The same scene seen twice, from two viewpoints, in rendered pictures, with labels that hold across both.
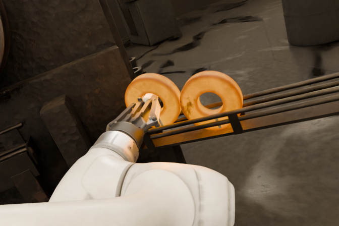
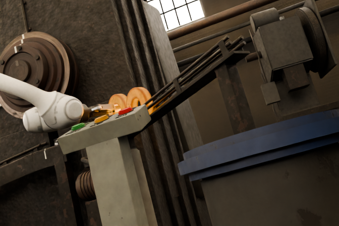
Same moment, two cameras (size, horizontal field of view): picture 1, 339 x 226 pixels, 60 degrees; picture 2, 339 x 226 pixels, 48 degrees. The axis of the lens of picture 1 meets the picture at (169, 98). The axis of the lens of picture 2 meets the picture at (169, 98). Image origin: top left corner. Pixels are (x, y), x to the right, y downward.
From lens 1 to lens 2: 127 cm
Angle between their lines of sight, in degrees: 42
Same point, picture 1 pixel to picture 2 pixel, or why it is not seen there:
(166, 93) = (120, 102)
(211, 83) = (134, 92)
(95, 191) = not seen: hidden behind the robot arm
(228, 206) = (66, 102)
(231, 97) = (142, 99)
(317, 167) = not seen: outside the picture
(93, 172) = not seen: hidden behind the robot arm
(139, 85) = (112, 99)
